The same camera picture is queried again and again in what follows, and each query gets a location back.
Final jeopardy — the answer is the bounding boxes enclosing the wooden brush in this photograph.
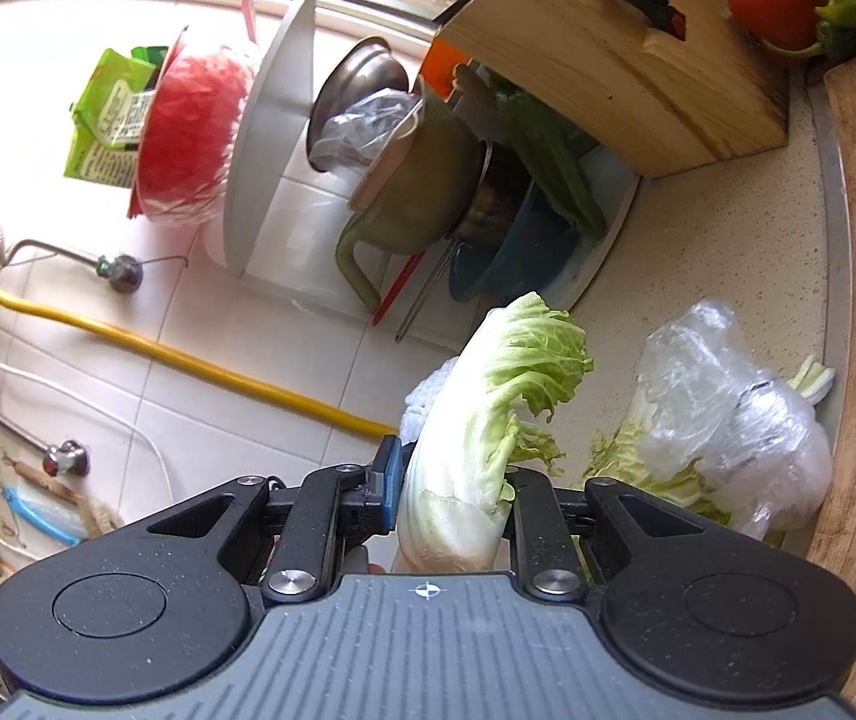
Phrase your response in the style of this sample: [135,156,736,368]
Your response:
[11,461,125,526]

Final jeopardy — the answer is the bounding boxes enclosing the blue basin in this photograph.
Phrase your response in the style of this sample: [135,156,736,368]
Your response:
[449,180,583,301]

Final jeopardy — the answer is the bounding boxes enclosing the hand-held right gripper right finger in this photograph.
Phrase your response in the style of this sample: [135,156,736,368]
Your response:
[503,465,733,605]

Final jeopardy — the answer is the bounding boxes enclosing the white cable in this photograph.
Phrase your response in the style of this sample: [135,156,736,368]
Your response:
[0,307,174,503]

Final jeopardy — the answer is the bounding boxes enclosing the metal hose with valve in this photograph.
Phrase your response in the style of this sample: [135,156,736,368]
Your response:
[0,364,91,477]

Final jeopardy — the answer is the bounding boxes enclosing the steel bowl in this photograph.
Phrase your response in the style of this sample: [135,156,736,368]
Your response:
[306,37,410,173]

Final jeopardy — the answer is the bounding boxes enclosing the red tomato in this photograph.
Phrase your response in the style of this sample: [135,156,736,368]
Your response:
[726,0,819,52]

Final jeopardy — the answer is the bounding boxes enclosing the red mesh bag bowl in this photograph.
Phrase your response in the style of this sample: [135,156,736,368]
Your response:
[128,26,260,230]

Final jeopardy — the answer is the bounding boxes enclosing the yellow pipe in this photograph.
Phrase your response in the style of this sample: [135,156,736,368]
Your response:
[0,285,403,440]

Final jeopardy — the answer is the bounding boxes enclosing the red plastic utensil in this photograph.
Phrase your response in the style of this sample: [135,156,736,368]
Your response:
[373,251,429,325]

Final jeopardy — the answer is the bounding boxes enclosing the green pot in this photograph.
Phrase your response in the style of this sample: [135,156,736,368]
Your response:
[334,101,485,312]

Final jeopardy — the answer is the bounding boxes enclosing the wooden knife block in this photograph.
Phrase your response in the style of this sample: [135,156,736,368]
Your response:
[435,0,789,179]

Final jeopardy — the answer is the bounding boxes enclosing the metal pipe with valve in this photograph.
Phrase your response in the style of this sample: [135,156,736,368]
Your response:
[0,236,189,293]

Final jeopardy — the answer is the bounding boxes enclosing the metal tray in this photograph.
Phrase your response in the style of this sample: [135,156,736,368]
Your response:
[803,79,856,466]

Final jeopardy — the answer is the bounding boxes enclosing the orange plastic item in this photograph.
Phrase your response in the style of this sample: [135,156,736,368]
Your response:
[420,37,466,91]

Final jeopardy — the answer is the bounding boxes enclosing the green packet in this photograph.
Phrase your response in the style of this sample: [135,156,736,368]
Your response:
[64,47,166,187]

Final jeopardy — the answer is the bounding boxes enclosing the white dish rack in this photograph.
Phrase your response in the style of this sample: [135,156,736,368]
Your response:
[199,0,639,323]

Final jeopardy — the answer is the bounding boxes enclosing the napa cabbage leaves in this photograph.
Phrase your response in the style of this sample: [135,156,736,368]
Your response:
[582,356,838,548]

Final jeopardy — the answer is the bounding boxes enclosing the blue plastic tool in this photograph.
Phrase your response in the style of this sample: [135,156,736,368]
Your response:
[0,487,88,548]

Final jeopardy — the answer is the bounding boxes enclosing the white foam net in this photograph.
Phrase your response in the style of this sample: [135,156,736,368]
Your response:
[403,358,466,440]

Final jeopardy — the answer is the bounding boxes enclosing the clear plastic bag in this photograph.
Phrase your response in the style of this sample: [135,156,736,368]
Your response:
[315,90,425,181]
[634,300,834,541]

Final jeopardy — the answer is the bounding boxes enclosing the small napa cabbage head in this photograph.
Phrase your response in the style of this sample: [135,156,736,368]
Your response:
[396,292,595,575]

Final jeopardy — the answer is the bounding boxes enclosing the dark green vegetables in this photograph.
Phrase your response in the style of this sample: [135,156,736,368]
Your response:
[492,82,609,241]

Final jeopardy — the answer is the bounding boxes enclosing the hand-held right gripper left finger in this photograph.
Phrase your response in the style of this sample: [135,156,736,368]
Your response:
[124,435,405,605]

